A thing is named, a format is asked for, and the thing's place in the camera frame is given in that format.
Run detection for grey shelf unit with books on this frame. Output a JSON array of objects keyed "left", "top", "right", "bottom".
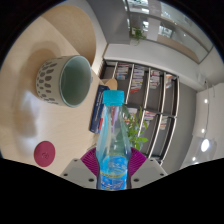
[{"left": 99, "top": 59, "right": 181, "bottom": 165}]

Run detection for red book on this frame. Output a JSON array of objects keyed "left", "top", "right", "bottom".
[{"left": 97, "top": 105, "right": 109, "bottom": 134}]

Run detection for round ceiling lights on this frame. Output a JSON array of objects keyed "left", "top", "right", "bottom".
[{"left": 191, "top": 96, "right": 214, "bottom": 163}]

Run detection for green potted plant white pot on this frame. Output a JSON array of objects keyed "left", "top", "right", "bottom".
[{"left": 121, "top": 104, "right": 149, "bottom": 152}]

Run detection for grey-green patterned mug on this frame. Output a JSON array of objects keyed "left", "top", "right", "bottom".
[{"left": 35, "top": 55, "right": 93, "bottom": 108}]

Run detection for small potted plant on ledge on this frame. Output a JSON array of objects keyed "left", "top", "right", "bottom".
[{"left": 129, "top": 26, "right": 148, "bottom": 46}]

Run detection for dark blue book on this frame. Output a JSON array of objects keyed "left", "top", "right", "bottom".
[{"left": 89, "top": 84, "right": 111, "bottom": 134}]

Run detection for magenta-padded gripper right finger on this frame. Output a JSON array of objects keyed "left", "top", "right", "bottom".
[{"left": 128, "top": 146, "right": 168, "bottom": 190}]

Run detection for clear bottle with blue cap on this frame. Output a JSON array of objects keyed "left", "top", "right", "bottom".
[{"left": 95, "top": 89, "right": 133, "bottom": 191}]

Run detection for flat round red coaster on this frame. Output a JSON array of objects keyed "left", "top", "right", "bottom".
[{"left": 33, "top": 140, "right": 57, "bottom": 168}]

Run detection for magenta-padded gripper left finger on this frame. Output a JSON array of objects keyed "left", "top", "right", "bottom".
[{"left": 59, "top": 147, "right": 100, "bottom": 190}]

